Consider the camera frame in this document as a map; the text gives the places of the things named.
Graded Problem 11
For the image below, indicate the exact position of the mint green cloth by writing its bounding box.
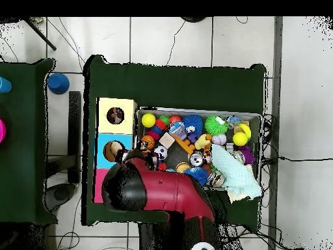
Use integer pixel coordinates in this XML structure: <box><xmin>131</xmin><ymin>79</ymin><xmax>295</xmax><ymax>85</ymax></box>
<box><xmin>210</xmin><ymin>144</ymin><xmax>263</xmax><ymax>201</ymax></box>

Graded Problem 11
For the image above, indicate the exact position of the wooden box with three holes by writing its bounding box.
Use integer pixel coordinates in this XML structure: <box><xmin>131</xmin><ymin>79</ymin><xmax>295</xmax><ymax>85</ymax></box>
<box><xmin>92</xmin><ymin>96</ymin><xmax>138</xmax><ymax>204</ymax></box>

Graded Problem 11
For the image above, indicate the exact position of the shallow clear mesh bin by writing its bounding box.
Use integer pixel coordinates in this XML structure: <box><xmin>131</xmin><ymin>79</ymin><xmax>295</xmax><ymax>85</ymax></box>
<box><xmin>133</xmin><ymin>106</ymin><xmax>263</xmax><ymax>193</ymax></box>

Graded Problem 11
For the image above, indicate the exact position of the plain wooden block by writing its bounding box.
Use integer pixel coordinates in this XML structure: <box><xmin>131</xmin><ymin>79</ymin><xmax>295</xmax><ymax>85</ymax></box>
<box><xmin>159</xmin><ymin>132</ymin><xmax>177</xmax><ymax>150</ymax></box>

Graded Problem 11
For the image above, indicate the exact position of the small soccer ball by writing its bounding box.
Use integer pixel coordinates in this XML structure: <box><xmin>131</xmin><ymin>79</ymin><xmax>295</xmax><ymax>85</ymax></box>
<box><xmin>154</xmin><ymin>145</ymin><xmax>169</xmax><ymax>160</ymax></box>

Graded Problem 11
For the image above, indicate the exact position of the yellow ball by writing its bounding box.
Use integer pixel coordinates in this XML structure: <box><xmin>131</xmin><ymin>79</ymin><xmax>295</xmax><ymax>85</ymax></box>
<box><xmin>141</xmin><ymin>112</ymin><xmax>157</xmax><ymax>128</ymax></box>
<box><xmin>232</xmin><ymin>131</ymin><xmax>248</xmax><ymax>146</ymax></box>

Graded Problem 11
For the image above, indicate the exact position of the blue spiky rubber ball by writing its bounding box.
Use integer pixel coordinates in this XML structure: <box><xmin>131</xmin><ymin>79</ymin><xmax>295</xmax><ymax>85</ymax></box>
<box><xmin>188</xmin><ymin>166</ymin><xmax>210</xmax><ymax>187</ymax></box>

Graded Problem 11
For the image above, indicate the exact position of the green fuzzy toy with eyes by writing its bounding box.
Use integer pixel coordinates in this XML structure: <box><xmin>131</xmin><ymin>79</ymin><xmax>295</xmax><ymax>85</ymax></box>
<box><xmin>204</xmin><ymin>115</ymin><xmax>229</xmax><ymax>136</ymax></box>

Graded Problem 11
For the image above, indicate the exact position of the small baseball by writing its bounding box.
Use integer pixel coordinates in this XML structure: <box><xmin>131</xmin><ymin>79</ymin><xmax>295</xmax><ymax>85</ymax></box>
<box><xmin>212</xmin><ymin>133</ymin><xmax>228</xmax><ymax>146</ymax></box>

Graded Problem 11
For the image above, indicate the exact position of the dark green table cloth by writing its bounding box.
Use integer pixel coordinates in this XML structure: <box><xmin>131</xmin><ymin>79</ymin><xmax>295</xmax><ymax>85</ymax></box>
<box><xmin>0</xmin><ymin>57</ymin><xmax>57</xmax><ymax>226</ymax></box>
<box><xmin>83</xmin><ymin>54</ymin><xmax>267</xmax><ymax>230</ymax></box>

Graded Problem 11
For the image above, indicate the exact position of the purple spiky toy with eyes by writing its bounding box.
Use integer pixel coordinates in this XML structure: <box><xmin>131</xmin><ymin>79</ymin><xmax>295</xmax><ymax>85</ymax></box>
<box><xmin>239</xmin><ymin>145</ymin><xmax>256</xmax><ymax>165</ymax></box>

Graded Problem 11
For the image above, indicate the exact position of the person's foot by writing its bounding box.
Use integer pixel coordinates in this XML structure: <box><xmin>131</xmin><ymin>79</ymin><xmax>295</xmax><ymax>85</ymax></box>
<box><xmin>180</xmin><ymin>16</ymin><xmax>208</xmax><ymax>24</ymax></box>

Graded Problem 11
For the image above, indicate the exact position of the pink round object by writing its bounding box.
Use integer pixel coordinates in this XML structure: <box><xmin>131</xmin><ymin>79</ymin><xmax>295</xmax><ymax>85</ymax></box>
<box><xmin>0</xmin><ymin>118</ymin><xmax>7</xmax><ymax>145</ymax></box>

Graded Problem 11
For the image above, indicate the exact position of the light blue cup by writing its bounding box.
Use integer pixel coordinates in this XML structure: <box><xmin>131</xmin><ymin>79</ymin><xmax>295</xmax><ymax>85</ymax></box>
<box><xmin>0</xmin><ymin>76</ymin><xmax>12</xmax><ymax>94</ymax></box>

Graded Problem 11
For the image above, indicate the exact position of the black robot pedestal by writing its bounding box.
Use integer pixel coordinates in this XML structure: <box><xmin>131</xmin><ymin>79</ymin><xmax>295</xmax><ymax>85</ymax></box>
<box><xmin>137</xmin><ymin>223</ymin><xmax>172</xmax><ymax>250</ymax></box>

